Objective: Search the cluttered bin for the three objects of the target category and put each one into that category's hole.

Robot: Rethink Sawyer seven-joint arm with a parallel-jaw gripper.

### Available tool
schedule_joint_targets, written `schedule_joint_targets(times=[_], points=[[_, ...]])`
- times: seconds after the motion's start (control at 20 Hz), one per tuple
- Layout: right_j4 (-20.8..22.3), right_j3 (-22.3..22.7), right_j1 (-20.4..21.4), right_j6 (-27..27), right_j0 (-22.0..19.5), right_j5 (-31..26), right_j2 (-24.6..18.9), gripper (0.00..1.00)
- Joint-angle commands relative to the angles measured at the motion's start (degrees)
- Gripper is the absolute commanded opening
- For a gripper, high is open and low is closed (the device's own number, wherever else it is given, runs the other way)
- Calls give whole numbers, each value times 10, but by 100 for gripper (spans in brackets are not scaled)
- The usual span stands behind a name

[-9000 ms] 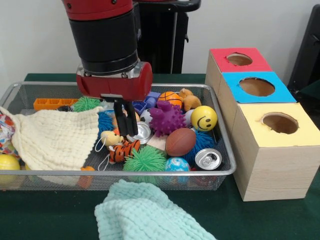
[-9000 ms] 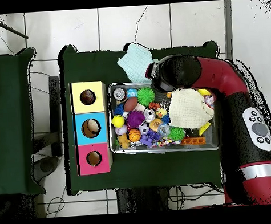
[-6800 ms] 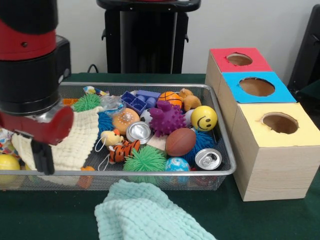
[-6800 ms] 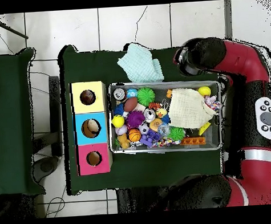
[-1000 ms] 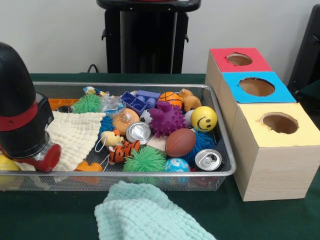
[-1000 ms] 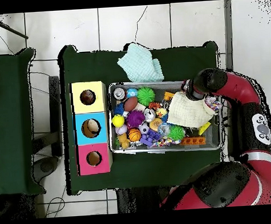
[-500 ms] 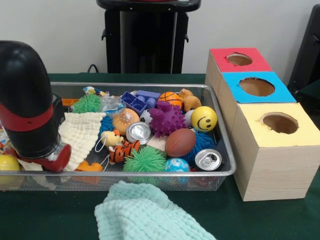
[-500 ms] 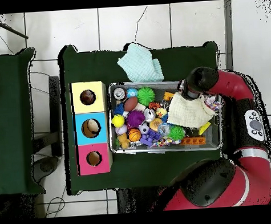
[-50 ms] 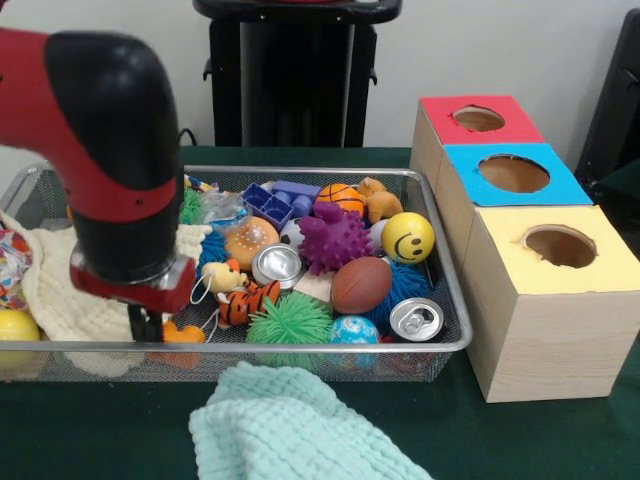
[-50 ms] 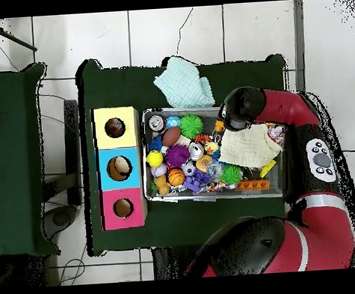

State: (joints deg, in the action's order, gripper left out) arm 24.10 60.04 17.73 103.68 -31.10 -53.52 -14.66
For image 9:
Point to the orange tiger plush toy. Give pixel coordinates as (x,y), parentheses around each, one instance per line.
(245,300)

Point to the mint green knitted cloth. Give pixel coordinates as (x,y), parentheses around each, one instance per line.
(290,425)

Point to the silver drink can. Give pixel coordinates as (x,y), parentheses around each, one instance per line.
(417,318)

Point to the green spiky ball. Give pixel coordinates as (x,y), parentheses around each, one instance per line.
(290,320)
(192,207)

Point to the yellow smiley face ball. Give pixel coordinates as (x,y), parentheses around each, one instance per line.
(408,238)

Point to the cream knitted cloth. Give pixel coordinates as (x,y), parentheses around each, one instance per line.
(50,290)

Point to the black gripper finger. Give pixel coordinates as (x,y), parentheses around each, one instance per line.
(155,325)
(137,322)

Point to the wooden box with three holes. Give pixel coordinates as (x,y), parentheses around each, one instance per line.
(550,330)

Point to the blue globe ball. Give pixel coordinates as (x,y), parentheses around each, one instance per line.
(355,328)

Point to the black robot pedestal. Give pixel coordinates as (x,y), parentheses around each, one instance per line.
(290,80)

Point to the orange toy basketball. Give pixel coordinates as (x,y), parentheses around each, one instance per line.
(342,196)

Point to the white multicolour print cloth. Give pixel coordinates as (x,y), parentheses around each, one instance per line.
(12,265)

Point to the brown toy football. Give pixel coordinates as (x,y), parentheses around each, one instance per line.
(360,283)

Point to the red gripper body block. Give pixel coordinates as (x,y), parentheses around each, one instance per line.
(150,300)

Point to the purple spiky ball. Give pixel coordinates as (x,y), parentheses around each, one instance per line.
(335,238)

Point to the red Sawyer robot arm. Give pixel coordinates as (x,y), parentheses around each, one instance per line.
(100,130)

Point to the plain yellow ball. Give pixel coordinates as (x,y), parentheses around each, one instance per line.
(15,328)

